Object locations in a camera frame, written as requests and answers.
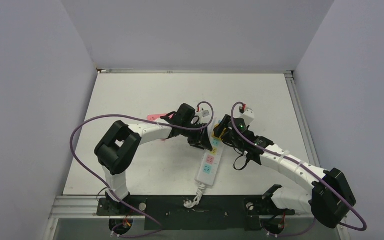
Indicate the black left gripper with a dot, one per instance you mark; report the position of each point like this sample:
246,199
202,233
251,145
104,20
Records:
200,140

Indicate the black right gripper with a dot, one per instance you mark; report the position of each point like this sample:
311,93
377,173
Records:
219,130

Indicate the yellow plug adapter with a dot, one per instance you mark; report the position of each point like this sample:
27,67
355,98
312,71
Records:
218,132

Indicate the pink triangular plug adapter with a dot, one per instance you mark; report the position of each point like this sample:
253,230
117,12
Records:
154,117

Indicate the white power strip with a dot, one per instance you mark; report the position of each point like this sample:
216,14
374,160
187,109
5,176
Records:
211,159

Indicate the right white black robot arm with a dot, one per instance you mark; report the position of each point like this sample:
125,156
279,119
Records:
326,194

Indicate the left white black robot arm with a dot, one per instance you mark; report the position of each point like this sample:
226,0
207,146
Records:
117,149

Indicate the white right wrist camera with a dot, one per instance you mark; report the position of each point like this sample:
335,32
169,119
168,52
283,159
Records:
247,114

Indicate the white power strip cord plug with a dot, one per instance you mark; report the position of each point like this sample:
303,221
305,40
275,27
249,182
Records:
189,204

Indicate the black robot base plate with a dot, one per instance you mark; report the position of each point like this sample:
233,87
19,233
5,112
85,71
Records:
214,212

